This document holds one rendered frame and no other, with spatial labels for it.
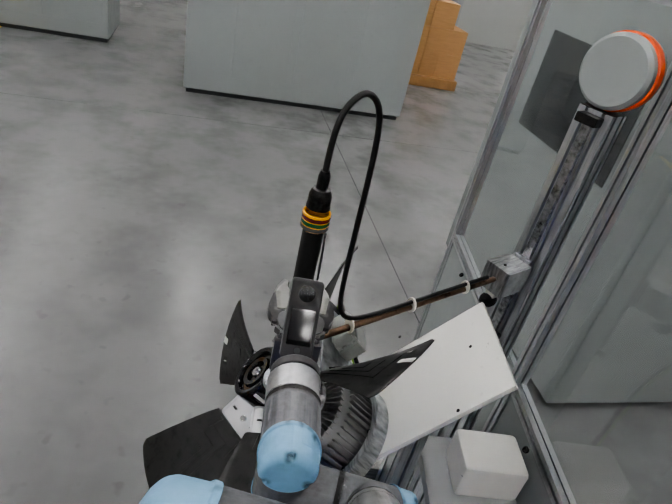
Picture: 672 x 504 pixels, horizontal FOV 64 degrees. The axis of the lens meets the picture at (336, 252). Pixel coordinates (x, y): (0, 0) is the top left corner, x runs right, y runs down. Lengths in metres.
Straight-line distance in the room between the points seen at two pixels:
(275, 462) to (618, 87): 0.98
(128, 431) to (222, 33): 4.70
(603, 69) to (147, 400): 2.24
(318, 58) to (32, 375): 4.75
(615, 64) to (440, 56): 7.88
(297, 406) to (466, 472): 0.84
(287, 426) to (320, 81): 6.08
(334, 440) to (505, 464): 0.53
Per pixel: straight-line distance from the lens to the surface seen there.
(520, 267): 1.37
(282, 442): 0.67
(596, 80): 1.30
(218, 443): 1.23
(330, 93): 6.69
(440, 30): 8.98
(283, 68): 6.52
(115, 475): 2.50
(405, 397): 1.24
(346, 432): 1.18
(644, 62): 1.26
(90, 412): 2.71
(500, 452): 1.54
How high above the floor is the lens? 2.04
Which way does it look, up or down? 32 degrees down
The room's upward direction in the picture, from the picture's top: 13 degrees clockwise
